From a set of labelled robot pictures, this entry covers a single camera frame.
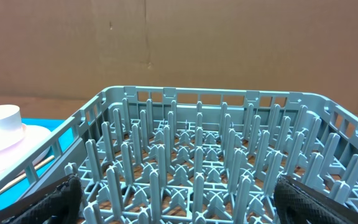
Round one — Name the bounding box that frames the grey plastic dish rack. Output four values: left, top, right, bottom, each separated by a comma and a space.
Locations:
0, 86, 358, 223

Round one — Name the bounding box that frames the pink plate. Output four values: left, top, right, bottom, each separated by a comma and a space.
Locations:
0, 124, 51, 175

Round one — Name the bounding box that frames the white paper cup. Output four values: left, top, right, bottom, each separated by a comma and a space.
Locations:
0, 105, 25, 151

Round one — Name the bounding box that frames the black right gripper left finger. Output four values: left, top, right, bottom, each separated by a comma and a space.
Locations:
0, 174, 83, 224

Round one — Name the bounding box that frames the left wooden chopstick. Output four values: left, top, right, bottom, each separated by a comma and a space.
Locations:
0, 156, 55, 195

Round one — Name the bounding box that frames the teal plastic tray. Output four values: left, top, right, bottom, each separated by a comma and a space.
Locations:
0, 118, 83, 211

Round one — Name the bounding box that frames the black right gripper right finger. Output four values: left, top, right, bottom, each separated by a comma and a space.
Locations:
273, 175, 358, 224

